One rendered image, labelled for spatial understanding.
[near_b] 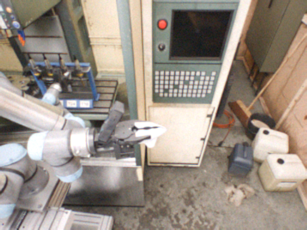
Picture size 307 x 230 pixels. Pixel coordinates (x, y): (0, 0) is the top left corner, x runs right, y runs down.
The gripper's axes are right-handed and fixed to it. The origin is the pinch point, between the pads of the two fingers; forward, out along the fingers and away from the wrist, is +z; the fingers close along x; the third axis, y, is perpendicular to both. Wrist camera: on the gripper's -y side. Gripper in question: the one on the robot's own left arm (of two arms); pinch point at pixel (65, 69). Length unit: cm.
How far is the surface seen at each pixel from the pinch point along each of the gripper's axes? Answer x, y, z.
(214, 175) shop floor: 139, 118, -21
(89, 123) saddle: 12.0, 43.6, -14.6
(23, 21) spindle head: -10.8, -37.4, -7.9
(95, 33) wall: 0, 9, 91
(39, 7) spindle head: -10.7, -38.4, 15.5
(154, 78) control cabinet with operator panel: 69, -7, -17
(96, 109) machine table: 21.2, 29.3, -12.6
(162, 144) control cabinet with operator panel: 78, 72, -14
